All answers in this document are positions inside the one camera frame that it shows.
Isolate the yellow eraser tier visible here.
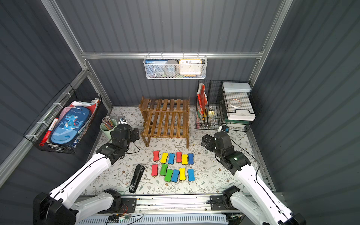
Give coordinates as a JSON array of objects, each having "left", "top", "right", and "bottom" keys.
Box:
[
  {"left": 179, "top": 168, "right": 186, "bottom": 181},
  {"left": 160, "top": 152, "right": 169, "bottom": 164}
]

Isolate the tape roll on organizer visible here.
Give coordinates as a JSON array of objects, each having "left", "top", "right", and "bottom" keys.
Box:
[{"left": 229, "top": 98, "right": 242, "bottom": 109}]

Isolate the yellow alarm clock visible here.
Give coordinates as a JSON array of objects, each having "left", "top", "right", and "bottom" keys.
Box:
[{"left": 179, "top": 59, "right": 203, "bottom": 77}]

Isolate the red eraser tier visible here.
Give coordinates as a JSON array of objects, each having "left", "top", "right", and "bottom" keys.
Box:
[
  {"left": 151, "top": 164, "right": 158, "bottom": 177},
  {"left": 153, "top": 151, "right": 160, "bottom": 162}
]

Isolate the white box on organizer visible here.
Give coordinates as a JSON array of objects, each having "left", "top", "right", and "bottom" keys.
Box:
[{"left": 222, "top": 82, "right": 256, "bottom": 122}]

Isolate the red book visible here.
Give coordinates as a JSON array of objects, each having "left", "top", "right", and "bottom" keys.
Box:
[{"left": 197, "top": 83, "right": 208, "bottom": 116}]

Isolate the black stapler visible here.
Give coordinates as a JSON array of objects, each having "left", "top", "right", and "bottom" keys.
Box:
[{"left": 129, "top": 164, "right": 145, "bottom": 193}]

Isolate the colored pencils bunch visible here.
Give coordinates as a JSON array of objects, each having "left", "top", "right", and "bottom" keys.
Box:
[{"left": 102, "top": 116, "right": 115, "bottom": 130}]

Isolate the blue dinosaur pencil case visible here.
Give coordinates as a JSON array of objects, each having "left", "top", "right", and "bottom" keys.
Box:
[{"left": 50, "top": 106, "right": 91, "bottom": 145}]

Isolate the clear tape roll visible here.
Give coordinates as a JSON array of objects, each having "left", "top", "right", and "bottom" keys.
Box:
[{"left": 164, "top": 60, "right": 179, "bottom": 77}]

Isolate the red marker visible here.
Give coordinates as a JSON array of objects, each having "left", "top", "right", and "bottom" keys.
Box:
[{"left": 39, "top": 118, "right": 59, "bottom": 146}]

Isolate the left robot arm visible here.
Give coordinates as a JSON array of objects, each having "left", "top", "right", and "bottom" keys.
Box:
[{"left": 33, "top": 124, "right": 140, "bottom": 225}]

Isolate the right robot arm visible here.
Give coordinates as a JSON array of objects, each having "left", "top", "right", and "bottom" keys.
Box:
[{"left": 201, "top": 131, "right": 307, "bottom": 225}]

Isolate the white mesh hanging basket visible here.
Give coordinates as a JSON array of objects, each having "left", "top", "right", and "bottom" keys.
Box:
[{"left": 143, "top": 55, "right": 208, "bottom": 80}]

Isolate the black wire wall basket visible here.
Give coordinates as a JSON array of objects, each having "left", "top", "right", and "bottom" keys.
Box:
[{"left": 23, "top": 84, "right": 102, "bottom": 155}]

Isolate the blue eraser tier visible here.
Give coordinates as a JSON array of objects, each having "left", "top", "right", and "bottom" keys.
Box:
[{"left": 168, "top": 153, "right": 175, "bottom": 165}]

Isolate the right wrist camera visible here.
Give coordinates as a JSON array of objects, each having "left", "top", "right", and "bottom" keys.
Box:
[{"left": 218, "top": 125, "right": 230, "bottom": 133}]

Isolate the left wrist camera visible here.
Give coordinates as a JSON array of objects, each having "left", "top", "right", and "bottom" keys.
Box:
[{"left": 117, "top": 115, "right": 127, "bottom": 124}]

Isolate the green eraser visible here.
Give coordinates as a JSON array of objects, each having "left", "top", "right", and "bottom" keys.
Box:
[
  {"left": 164, "top": 169, "right": 173, "bottom": 182},
  {"left": 160, "top": 164, "right": 168, "bottom": 176}
]

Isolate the black wire desk organizer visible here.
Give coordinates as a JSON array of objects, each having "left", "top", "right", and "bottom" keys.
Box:
[{"left": 196, "top": 80, "right": 250, "bottom": 132}]

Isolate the blue eraser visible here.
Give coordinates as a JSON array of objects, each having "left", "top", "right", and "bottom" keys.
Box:
[
  {"left": 171, "top": 170, "right": 180, "bottom": 182},
  {"left": 188, "top": 153, "right": 194, "bottom": 165},
  {"left": 187, "top": 169, "right": 195, "bottom": 182}
]

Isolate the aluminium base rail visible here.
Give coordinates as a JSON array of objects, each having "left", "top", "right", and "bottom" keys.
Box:
[{"left": 67, "top": 193, "right": 285, "bottom": 225}]

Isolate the green pencil cup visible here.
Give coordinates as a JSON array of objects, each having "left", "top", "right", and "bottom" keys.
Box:
[{"left": 100, "top": 117, "right": 118, "bottom": 140}]

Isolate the blue box in basket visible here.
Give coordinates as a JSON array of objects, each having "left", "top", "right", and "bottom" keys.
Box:
[{"left": 144, "top": 59, "right": 168, "bottom": 79}]

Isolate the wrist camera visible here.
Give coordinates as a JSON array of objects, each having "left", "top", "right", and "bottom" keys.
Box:
[
  {"left": 117, "top": 115, "right": 127, "bottom": 124},
  {"left": 218, "top": 125, "right": 230, "bottom": 133}
]

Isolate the wooden two-tier shelf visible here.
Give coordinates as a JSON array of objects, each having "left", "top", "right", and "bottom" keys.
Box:
[{"left": 139, "top": 97, "right": 190, "bottom": 148}]

